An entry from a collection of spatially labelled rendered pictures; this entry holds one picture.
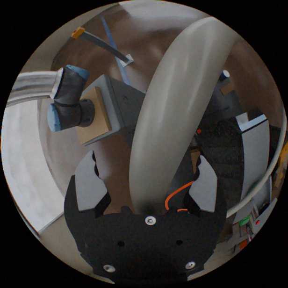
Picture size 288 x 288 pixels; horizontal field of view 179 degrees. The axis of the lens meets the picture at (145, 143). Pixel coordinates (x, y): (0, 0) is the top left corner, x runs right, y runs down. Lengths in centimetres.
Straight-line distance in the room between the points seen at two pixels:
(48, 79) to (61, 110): 18
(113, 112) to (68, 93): 28
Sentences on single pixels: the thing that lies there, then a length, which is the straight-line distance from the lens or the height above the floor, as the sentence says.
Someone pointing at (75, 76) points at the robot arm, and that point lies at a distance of 48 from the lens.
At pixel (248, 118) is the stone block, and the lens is 72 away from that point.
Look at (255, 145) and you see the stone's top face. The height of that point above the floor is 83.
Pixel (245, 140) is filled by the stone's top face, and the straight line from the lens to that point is 65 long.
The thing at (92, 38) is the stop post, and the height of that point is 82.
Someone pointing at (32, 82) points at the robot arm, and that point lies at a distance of 46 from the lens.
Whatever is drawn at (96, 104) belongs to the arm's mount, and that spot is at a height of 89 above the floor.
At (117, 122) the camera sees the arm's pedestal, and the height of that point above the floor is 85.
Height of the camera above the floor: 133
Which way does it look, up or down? 66 degrees down
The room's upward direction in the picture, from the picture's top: 128 degrees counter-clockwise
